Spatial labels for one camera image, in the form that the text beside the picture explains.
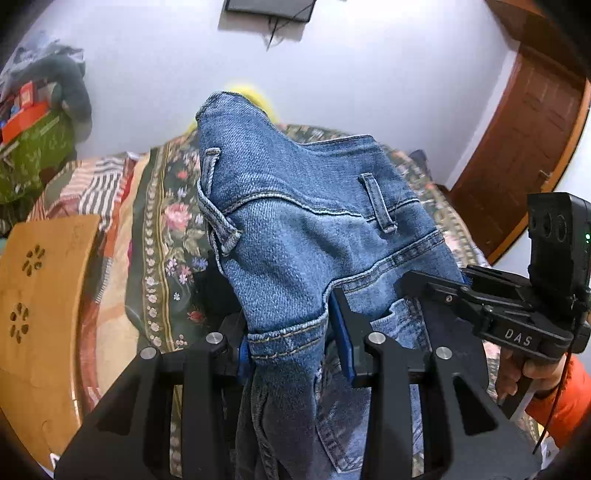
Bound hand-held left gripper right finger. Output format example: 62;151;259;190
329;288;543;480

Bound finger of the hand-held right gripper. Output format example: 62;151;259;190
401;270;485;326

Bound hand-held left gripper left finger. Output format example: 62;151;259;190
54;323;252;480

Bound blue denim pants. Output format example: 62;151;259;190
196;91;466;480

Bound person's right forearm orange sleeve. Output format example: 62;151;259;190
526;354;591;449

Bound person's right hand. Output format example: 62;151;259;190
496;344;574;408

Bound floral blanket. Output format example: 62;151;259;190
78;122;504;480

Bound brown wooden door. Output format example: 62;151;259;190
449;39;591;267

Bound wooden lap board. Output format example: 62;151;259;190
0;215;108;468

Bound striped cloth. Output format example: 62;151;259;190
28;154;139;232

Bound yellow cloth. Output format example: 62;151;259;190
189;85;279;131

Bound green patterned bag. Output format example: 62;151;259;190
0;108;78;206

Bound orange box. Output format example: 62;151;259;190
0;80;50;145

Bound grey blue cloth pile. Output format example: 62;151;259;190
14;41;93;124

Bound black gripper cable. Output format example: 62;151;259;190
532;342;579;456

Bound black screen cable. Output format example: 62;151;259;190
264;18;283;51

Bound wall-mounted dark screen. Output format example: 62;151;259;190
224;0;318;24

